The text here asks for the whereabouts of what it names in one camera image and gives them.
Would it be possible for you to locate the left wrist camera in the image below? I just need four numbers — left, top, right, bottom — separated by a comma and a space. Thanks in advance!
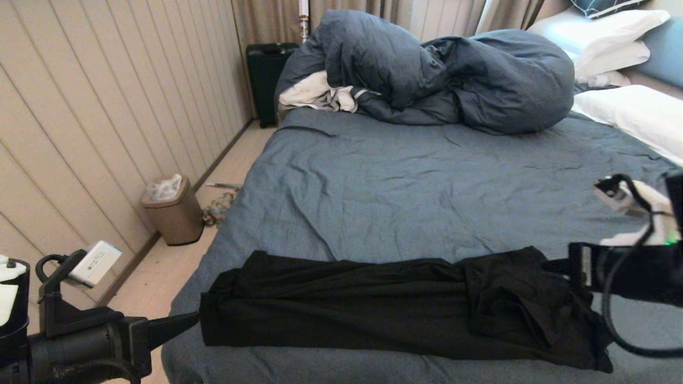
36, 241, 123, 321

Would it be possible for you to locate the black suitcase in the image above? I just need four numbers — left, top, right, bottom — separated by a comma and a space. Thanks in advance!
247, 43, 299, 129

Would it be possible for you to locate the blue padded headboard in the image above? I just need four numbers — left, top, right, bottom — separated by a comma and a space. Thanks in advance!
639, 18, 683, 89

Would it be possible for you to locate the large white pillow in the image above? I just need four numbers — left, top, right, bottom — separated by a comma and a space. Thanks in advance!
527, 9, 671, 65

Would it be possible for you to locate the dark patterned cushion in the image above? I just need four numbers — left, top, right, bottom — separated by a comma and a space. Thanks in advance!
568, 0, 653, 19

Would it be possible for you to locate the flat white pillow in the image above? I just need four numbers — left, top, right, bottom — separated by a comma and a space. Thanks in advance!
572, 41, 652, 79

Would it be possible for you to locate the white sheer curtain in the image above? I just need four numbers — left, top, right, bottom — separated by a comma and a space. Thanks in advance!
408, 0, 487, 43

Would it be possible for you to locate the long white pillow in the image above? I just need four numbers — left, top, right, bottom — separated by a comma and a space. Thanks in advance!
572, 85, 683, 167

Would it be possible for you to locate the black printed t-shirt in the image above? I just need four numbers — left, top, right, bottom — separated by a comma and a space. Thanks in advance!
199, 245, 614, 373

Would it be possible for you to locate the bronze trash bin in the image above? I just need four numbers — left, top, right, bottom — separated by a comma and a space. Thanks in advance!
141, 176, 205, 246

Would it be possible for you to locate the teal patterned cloth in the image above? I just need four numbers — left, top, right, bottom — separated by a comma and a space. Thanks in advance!
203, 191, 237, 228

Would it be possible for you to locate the crumpled dark blue duvet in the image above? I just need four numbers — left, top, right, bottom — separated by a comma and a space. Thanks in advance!
275, 9, 576, 135

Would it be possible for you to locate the bed with blue sheet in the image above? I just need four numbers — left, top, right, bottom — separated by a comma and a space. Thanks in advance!
162, 107, 683, 384

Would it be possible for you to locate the white lamp pole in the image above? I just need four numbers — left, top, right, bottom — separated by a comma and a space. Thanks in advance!
298, 0, 311, 44

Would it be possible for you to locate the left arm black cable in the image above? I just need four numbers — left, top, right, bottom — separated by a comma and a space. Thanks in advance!
35, 254, 140, 384

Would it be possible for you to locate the clear plastic bin bag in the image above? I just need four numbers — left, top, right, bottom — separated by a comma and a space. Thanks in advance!
147, 174, 183, 202

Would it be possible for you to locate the small white pillow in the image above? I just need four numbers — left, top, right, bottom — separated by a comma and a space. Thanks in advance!
576, 71, 632, 88

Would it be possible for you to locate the beige curtain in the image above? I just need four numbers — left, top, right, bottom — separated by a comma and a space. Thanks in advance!
231, 0, 414, 52
474, 0, 569, 37

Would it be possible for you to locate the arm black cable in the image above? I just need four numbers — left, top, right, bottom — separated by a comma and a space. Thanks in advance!
595, 173, 683, 358
35, 254, 140, 384

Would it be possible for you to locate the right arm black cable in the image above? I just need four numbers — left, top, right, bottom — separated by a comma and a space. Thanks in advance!
595, 173, 683, 358

